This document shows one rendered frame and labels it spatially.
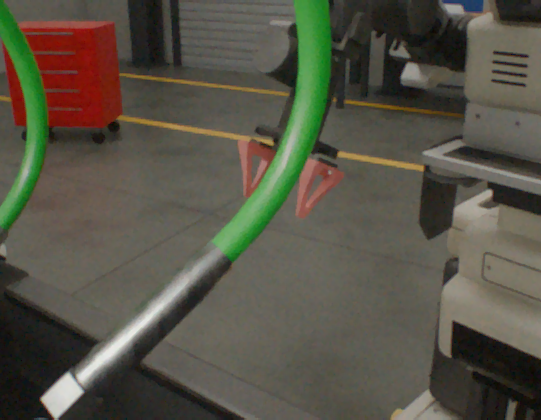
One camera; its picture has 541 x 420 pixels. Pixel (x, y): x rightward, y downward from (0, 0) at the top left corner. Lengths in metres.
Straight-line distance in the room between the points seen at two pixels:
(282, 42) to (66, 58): 3.93
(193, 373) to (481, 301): 0.57
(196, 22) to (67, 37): 3.56
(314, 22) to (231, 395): 0.36
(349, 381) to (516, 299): 1.14
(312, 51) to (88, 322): 0.46
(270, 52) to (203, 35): 7.15
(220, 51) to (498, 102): 6.92
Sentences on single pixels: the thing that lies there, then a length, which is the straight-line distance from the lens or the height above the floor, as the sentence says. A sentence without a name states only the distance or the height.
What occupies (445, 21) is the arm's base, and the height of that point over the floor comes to 1.21.
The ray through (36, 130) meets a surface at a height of 1.19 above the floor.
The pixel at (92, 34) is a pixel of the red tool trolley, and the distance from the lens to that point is 4.51.
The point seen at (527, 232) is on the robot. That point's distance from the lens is 1.00.
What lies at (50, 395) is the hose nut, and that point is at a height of 1.13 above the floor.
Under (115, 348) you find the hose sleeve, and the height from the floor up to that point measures 1.15.
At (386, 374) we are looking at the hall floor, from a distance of 2.13.
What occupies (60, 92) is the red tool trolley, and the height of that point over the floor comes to 0.40.
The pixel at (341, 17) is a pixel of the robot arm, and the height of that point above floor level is 1.23.
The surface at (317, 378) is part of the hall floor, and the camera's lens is 2.08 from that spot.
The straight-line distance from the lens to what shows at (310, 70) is 0.26.
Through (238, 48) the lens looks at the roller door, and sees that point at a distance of 7.59.
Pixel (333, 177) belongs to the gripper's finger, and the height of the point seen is 1.04.
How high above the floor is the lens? 1.29
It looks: 23 degrees down
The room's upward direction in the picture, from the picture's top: straight up
